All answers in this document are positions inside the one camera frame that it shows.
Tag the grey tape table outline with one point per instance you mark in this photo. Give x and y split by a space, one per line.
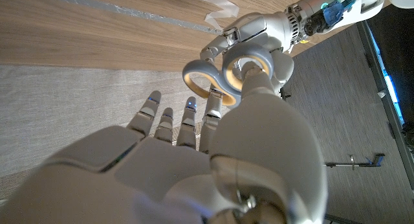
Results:
113 8

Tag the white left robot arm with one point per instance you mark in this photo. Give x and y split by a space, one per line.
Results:
372 7

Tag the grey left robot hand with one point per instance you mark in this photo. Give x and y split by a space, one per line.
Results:
258 26

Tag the clear tape strip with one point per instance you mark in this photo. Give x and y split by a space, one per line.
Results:
223 7

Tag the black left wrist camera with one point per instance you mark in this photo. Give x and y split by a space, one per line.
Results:
315 23

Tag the beige striped curtain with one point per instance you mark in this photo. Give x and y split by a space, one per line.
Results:
64 114

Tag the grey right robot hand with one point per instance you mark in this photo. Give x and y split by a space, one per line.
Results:
161 178

